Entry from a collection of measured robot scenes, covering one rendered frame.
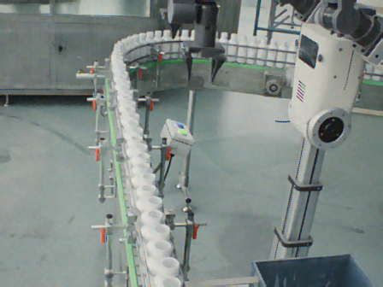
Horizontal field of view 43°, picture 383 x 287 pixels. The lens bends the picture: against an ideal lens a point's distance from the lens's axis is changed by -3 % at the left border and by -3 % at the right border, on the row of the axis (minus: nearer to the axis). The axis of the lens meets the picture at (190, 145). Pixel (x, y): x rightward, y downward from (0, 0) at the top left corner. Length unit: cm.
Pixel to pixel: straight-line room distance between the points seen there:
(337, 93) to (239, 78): 145
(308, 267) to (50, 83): 371
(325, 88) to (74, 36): 333
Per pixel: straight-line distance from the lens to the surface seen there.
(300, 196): 187
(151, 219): 114
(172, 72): 298
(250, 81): 305
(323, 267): 151
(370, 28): 146
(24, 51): 473
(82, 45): 468
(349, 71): 165
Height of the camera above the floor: 180
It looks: 25 degrees down
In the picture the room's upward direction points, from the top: 5 degrees clockwise
